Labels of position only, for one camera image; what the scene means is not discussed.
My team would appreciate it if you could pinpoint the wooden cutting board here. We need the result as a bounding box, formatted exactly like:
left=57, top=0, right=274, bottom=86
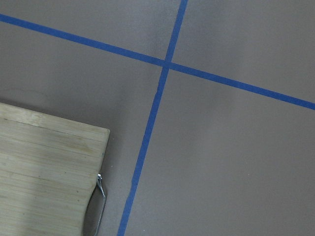
left=0, top=103, right=110, bottom=236

